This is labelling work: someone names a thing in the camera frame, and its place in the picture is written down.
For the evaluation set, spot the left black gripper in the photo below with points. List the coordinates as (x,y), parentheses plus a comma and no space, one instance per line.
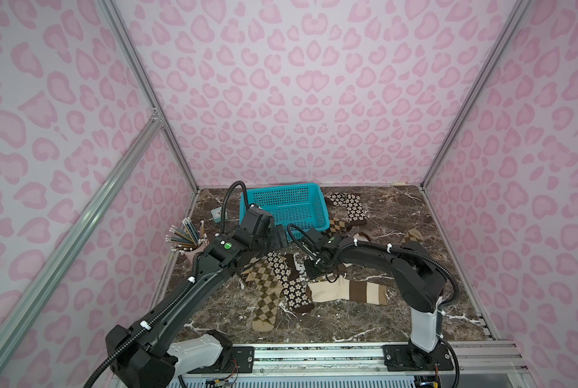
(273,236)

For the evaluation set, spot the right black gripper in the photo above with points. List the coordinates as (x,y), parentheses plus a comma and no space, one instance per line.
(313,264)

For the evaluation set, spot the dark brown argyle sock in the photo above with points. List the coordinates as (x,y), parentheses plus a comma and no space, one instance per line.
(338,226)

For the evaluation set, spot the cream brown striped sock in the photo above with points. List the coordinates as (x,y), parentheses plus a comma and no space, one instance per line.
(361,237)
(353,291)

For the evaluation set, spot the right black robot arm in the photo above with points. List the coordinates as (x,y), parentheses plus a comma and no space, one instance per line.
(425,285)

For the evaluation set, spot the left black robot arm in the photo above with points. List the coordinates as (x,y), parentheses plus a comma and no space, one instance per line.
(192,300)

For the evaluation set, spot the daisy sock in middle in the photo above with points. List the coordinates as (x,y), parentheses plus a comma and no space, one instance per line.
(295,290)

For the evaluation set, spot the daisy sock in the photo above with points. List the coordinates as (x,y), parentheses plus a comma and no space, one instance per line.
(295,290)
(353,205)

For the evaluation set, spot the small teal clock cube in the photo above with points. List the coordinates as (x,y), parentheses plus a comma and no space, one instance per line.
(219,214)

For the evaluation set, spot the teal plastic basket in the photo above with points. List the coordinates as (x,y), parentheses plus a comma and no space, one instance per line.
(300,204)

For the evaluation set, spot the daisy sock at back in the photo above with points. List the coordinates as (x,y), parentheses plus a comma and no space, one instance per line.
(353,205)

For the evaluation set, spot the tan argyle sock left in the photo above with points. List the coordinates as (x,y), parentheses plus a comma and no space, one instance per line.
(269,291)

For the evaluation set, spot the tan argyle sock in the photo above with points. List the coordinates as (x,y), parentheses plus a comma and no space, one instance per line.
(413,235)
(269,291)

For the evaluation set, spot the bundle of pencils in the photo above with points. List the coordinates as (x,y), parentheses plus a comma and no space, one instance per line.
(187,236)

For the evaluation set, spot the tan argyle sock right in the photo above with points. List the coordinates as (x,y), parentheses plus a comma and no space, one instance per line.
(413,235)

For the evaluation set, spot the aluminium front rail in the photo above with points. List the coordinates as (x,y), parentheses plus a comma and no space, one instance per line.
(209,362)

